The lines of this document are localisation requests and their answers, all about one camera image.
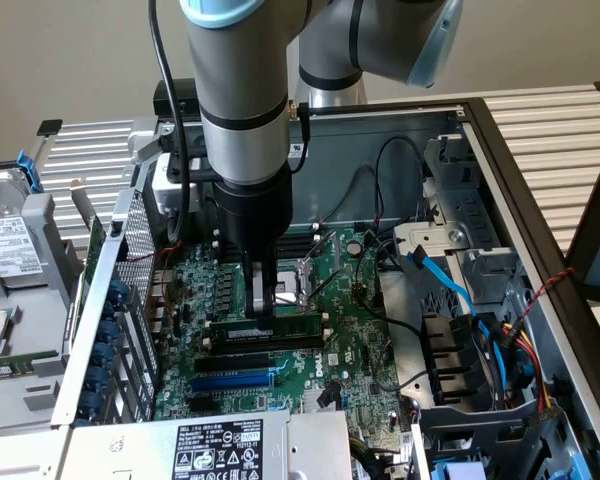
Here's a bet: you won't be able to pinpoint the black camera cable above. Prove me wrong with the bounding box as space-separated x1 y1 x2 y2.
148 0 191 244

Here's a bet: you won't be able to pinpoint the black box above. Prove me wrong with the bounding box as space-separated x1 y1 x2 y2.
152 78 201 117

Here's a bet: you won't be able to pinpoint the dark case side panel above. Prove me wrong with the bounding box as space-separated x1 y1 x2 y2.
564 133 600 307

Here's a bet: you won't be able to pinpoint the silver metal disk bay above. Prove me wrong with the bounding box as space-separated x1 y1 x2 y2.
392 133 529 321

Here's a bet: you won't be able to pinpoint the red yellow black power wires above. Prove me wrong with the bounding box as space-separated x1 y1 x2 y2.
499 319 561 426

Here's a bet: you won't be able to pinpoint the black plastic shroud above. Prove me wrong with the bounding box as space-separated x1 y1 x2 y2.
418 313 486 407

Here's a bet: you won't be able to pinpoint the CPU socket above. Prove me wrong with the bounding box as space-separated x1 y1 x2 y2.
275 267 317 315

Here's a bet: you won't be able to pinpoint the silver hard disk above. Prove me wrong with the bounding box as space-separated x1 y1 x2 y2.
0 169 49 289

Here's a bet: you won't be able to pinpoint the open PC case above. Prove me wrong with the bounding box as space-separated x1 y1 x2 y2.
49 97 600 480

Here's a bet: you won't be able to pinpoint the red black twisted wire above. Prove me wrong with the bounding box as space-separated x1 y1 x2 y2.
517 267 577 321

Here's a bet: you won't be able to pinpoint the blue expansion slot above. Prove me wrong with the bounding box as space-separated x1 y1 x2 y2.
190 373 275 393

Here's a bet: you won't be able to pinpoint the thin black wire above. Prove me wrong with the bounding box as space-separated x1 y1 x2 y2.
317 164 381 226

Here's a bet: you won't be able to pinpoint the red and black fan wire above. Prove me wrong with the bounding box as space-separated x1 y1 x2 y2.
124 239 187 267

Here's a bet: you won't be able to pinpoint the thick black wire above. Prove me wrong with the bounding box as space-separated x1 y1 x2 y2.
373 135 427 236

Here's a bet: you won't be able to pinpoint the green motherboard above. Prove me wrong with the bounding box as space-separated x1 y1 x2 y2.
152 225 421 454

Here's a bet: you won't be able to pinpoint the blue SATA wire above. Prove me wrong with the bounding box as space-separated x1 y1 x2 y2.
407 243 512 401

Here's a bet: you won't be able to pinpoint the grey power supply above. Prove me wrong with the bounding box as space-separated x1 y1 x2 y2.
67 410 354 480

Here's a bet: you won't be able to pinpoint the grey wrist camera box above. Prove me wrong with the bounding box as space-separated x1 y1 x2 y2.
151 152 202 217

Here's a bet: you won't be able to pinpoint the black RAM slot white clips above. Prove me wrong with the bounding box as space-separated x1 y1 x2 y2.
201 333 331 358
210 224 322 244
210 237 324 256

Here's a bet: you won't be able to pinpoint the long black wire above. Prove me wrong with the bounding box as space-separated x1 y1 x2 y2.
354 244 426 341

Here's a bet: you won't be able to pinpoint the black angled connector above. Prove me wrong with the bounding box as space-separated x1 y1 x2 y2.
317 380 342 409

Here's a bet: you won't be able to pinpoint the short black plug cable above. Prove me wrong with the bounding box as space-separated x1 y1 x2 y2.
288 101 312 175

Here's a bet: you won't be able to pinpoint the grey plastic drive cage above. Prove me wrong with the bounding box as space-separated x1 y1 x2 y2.
412 394 600 480

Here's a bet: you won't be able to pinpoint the silver chipset heatsink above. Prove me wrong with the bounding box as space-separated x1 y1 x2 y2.
301 387 344 414

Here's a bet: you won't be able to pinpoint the silver socket cover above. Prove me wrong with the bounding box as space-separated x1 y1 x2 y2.
302 229 345 301

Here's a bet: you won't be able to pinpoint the green graphics card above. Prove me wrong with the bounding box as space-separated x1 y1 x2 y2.
69 178 107 282

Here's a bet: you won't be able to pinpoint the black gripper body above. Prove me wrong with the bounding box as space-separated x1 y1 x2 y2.
213 167 295 255

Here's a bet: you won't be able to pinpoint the blue plastic disk bracket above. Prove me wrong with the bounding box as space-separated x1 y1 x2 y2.
17 152 45 195

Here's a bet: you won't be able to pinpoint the long black expansion slot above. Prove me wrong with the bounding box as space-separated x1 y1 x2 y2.
193 352 272 375

